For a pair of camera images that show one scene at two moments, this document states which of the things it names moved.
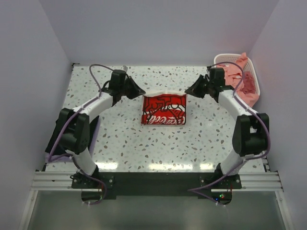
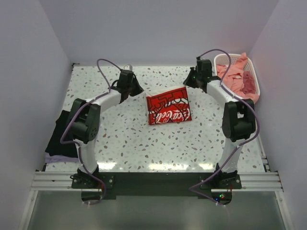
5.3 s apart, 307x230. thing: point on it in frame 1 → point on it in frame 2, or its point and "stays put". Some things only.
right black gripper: [202, 86] → [192, 78]
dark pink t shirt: [249, 86] stays put
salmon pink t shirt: [232, 74] stays put
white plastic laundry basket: [226, 59] stays put
